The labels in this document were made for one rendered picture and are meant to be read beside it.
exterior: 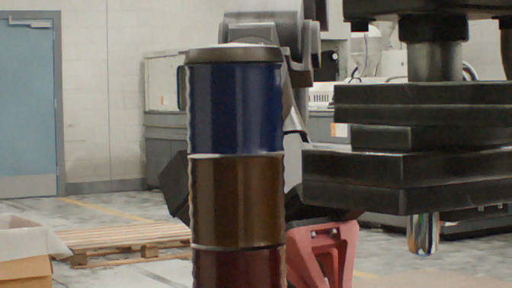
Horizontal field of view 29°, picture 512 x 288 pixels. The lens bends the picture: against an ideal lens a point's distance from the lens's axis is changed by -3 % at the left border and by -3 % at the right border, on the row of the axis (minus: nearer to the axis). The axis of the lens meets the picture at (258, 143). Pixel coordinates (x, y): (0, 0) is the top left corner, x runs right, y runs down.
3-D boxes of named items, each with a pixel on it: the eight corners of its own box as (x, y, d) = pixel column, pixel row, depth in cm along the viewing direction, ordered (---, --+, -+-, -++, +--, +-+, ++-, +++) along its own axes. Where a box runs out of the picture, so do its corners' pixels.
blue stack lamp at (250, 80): (250, 147, 42) (248, 66, 42) (304, 150, 39) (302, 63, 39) (170, 152, 40) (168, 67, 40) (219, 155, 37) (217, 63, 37)
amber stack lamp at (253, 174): (252, 230, 42) (250, 151, 42) (305, 240, 39) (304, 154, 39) (172, 238, 40) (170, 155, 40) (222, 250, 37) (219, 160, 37)
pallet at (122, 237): (164, 237, 819) (164, 220, 819) (226, 253, 735) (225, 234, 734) (27, 250, 756) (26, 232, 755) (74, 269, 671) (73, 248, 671)
